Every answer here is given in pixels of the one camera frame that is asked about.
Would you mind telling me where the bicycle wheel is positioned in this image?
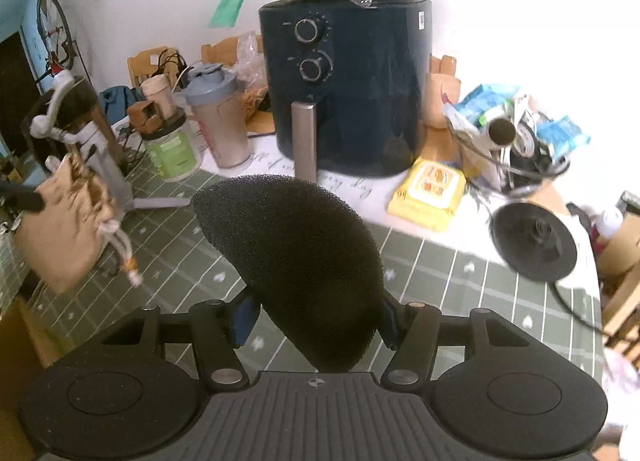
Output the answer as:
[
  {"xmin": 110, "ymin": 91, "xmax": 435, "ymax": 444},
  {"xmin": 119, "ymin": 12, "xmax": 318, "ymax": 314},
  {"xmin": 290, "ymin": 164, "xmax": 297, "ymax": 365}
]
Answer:
[{"xmin": 35, "ymin": 0, "xmax": 79, "ymax": 73}]

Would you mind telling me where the blue snack packet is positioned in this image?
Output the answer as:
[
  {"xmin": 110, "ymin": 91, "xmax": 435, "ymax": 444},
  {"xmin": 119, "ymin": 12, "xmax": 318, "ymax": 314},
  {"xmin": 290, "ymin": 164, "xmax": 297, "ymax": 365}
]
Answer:
[
  {"xmin": 456, "ymin": 83, "xmax": 522, "ymax": 125},
  {"xmin": 536, "ymin": 115, "xmax": 592, "ymax": 158}
]

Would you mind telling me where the beige drawstring pouch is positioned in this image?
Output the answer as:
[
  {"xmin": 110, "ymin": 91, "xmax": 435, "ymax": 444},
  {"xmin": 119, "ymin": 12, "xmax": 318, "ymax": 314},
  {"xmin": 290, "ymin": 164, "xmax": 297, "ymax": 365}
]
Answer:
[{"xmin": 11, "ymin": 153, "xmax": 144, "ymax": 295}]

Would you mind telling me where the grey lid shaker bottle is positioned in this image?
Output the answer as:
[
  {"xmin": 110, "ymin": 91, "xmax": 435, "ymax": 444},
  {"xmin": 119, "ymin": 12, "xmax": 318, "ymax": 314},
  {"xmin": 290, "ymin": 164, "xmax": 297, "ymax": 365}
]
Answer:
[{"xmin": 184, "ymin": 62, "xmax": 252, "ymax": 168}]

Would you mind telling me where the green checked tablecloth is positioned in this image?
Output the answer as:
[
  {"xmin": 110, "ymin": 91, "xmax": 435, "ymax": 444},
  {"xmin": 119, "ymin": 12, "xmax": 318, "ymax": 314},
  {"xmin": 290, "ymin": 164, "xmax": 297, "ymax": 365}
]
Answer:
[{"xmin": 0, "ymin": 148, "xmax": 607, "ymax": 383}]

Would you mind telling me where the black semicircular foam pad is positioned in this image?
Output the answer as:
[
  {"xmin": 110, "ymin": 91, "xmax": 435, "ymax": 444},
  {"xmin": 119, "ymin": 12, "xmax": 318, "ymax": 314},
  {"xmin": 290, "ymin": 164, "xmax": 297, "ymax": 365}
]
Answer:
[{"xmin": 191, "ymin": 173, "xmax": 386, "ymax": 375}]

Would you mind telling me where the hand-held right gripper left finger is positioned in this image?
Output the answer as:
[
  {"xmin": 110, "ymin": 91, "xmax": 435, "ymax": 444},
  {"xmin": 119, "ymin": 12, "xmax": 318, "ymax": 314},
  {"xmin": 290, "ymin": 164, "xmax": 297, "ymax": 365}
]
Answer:
[{"xmin": 100, "ymin": 291, "xmax": 262, "ymax": 390}]

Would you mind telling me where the wood-grain box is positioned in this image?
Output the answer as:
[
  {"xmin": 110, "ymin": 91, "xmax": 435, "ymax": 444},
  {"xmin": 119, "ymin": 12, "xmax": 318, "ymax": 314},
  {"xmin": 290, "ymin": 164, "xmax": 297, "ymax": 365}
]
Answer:
[{"xmin": 74, "ymin": 75, "xmax": 127, "ymax": 168}]

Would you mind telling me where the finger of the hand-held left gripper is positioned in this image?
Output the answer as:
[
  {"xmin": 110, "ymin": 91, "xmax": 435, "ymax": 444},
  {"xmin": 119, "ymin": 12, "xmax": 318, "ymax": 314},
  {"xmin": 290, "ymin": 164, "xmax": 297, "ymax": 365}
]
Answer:
[{"xmin": 0, "ymin": 180, "xmax": 45, "ymax": 215}]

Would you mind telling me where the white printed table cover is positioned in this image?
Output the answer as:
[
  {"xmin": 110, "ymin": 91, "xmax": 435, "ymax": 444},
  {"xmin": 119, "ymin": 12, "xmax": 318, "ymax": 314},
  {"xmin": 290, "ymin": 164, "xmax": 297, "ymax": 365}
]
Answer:
[{"xmin": 200, "ymin": 134, "xmax": 571, "ymax": 262}]

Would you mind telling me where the small wooden block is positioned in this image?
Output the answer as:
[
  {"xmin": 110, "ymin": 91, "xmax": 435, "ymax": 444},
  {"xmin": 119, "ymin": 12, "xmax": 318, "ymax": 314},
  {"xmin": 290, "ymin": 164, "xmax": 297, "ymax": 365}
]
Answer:
[{"xmin": 127, "ymin": 100, "xmax": 169, "ymax": 135}]

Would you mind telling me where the clear glass bowl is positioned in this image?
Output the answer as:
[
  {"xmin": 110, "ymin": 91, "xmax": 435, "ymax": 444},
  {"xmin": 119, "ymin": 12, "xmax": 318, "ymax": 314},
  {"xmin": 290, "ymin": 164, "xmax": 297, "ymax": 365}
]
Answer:
[{"xmin": 444, "ymin": 105, "xmax": 572, "ymax": 200}]

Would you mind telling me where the cardboard tube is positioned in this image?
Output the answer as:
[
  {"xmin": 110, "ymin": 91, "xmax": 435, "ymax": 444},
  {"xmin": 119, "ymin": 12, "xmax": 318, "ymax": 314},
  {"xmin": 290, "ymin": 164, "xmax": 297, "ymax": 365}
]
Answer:
[{"xmin": 487, "ymin": 118, "xmax": 519, "ymax": 148}]

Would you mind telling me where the blue bag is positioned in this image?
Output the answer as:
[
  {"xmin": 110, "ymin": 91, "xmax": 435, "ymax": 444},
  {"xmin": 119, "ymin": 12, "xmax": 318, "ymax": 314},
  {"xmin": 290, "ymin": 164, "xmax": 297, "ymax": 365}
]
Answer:
[{"xmin": 97, "ymin": 85, "xmax": 137, "ymax": 118}]

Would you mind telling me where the dark blue air fryer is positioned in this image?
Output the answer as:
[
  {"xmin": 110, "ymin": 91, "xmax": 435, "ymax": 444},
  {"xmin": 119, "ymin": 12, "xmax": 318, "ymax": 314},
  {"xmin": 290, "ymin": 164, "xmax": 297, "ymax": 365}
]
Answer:
[{"xmin": 258, "ymin": 0, "xmax": 434, "ymax": 182}]

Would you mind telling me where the black kettle base cable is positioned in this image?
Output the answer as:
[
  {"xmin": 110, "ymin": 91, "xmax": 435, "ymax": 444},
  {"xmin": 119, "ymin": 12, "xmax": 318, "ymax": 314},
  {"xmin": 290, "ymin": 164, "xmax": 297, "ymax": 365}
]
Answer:
[{"xmin": 487, "ymin": 220, "xmax": 609, "ymax": 338}]

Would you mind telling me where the green label jar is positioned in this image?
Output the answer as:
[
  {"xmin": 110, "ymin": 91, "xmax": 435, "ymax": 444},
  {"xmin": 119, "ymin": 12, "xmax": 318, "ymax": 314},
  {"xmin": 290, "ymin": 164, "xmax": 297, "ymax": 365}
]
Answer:
[{"xmin": 142, "ymin": 115, "xmax": 204, "ymax": 183}]

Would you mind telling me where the yellow wet wipes pack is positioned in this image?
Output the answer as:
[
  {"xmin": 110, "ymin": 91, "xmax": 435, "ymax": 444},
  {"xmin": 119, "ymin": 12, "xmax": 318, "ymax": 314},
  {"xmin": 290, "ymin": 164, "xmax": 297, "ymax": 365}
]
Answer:
[{"xmin": 387, "ymin": 156, "xmax": 467, "ymax": 232}]

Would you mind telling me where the black round kettle base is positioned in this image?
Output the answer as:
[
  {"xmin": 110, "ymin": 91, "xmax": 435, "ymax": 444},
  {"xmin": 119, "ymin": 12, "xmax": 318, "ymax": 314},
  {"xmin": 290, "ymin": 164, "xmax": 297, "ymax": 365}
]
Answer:
[{"xmin": 489, "ymin": 202, "xmax": 579, "ymax": 283}]

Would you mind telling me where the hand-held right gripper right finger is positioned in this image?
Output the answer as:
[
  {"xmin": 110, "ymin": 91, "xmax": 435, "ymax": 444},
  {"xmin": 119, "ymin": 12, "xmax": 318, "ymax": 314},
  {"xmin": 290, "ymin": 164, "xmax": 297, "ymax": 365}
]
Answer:
[{"xmin": 379, "ymin": 290, "xmax": 529, "ymax": 388}]

